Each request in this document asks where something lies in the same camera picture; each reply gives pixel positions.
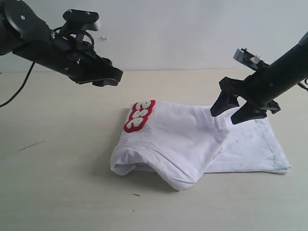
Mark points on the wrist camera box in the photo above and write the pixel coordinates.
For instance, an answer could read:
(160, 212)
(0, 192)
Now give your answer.
(81, 20)
(246, 58)

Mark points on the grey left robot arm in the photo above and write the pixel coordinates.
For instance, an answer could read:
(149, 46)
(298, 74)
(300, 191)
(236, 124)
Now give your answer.
(17, 16)

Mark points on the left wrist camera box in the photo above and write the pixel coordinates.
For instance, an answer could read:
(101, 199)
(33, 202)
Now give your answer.
(81, 20)

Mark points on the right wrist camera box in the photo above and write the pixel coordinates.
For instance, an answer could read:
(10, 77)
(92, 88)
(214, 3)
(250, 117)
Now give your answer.
(246, 58)

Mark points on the white t-shirt red lettering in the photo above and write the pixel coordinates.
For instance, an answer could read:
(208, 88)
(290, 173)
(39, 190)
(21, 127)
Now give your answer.
(182, 142)

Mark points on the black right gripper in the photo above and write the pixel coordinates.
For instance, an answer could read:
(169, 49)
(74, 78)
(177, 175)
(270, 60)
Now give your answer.
(258, 89)

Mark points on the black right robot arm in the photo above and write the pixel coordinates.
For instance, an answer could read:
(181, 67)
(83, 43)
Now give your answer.
(294, 66)

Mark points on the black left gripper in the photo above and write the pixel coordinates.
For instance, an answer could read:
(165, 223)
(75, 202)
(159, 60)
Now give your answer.
(69, 56)

